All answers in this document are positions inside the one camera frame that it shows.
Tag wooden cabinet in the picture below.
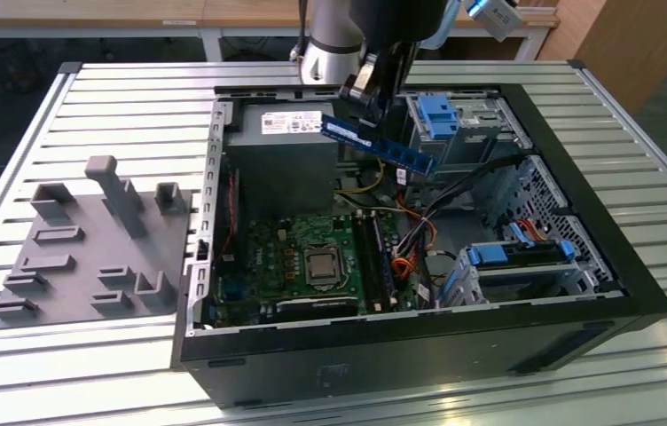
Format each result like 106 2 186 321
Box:
536 0 667 116

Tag grey parts rack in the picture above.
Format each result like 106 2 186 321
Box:
0 154 199 330

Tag metal CPU socket cover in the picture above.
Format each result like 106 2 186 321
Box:
296 241 351 294

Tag silver drive cage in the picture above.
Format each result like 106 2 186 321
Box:
407 92 533 178

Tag orange red disk wires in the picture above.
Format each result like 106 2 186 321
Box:
509 218 555 244

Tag mixed wire bundle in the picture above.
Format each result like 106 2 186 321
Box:
395 208 439 263

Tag orange red yellow wires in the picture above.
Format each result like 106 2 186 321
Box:
390 256 424 281

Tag black PC case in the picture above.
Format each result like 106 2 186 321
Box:
167 82 667 412

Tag grey power supply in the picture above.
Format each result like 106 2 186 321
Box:
223 102 340 223

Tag green motherboard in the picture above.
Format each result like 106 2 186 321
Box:
207 211 423 327

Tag blue disk carrier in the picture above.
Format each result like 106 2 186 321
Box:
418 95 460 139
465 239 576 268

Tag black flat cable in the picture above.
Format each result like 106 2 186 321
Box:
420 154 527 218

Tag wooden desk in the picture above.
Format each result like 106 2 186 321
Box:
0 0 559 63

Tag black graphics card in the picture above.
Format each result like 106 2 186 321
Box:
272 293 364 320

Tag black RAM slot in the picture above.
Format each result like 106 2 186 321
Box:
359 211 386 312
351 211 376 314

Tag silver CPU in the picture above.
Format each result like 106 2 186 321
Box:
302 250 343 285

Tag round grey speaker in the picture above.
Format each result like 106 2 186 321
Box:
424 250 461 288

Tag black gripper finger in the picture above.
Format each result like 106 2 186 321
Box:
356 42 418 139
336 51 383 117

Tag blue RAM stick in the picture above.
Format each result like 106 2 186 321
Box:
319 113 432 177

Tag thin red wire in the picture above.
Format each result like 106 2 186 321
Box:
222 168 238 263

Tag silver disk bay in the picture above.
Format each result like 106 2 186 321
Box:
436 241 607 310

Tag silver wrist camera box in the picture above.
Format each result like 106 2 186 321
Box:
463 0 524 43

